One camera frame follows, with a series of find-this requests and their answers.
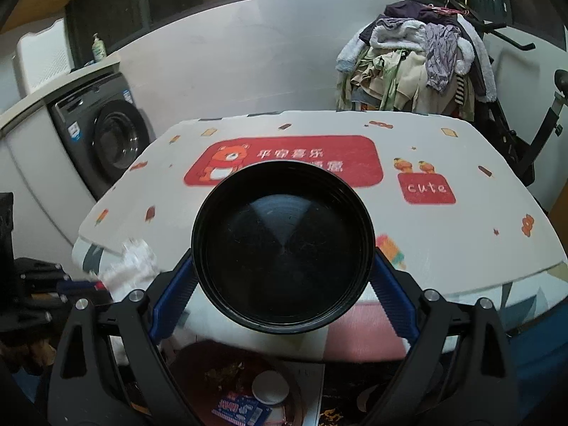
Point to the green instant noodle cup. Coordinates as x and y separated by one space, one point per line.
270 388

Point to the black washing machine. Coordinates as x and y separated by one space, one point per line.
101 129

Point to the exercise bike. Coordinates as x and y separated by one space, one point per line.
524 65

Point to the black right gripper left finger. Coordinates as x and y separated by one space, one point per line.
85 386

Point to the detergent bottle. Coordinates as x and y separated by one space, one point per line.
99 52

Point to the pile of clothes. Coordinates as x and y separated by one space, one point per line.
420 58

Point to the cartoon print bed sheet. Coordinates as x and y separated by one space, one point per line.
446 208

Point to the blue milk carton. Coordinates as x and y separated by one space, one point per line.
241 410

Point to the black round bowl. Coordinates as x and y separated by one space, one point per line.
283 247

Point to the white paper bag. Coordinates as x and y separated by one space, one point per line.
136 269

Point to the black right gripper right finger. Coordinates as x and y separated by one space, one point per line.
458 369

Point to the trash bin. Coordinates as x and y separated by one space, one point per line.
228 386

